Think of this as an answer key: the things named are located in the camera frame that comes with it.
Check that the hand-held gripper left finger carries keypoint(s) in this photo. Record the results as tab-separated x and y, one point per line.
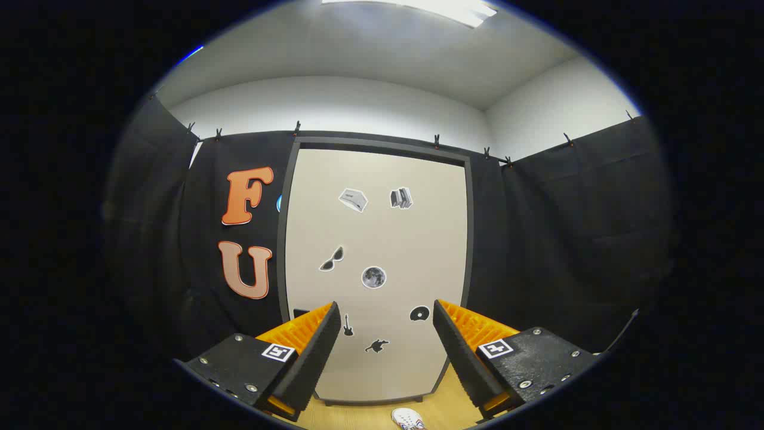
316	352

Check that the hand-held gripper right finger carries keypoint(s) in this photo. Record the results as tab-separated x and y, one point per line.
459	352

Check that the white canvas shoe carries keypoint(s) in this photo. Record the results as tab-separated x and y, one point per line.
407	418

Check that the grey shoe cabinet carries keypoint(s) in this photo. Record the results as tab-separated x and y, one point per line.
382	147

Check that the ceiling light panel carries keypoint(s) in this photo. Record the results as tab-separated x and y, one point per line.
453	12
191	55

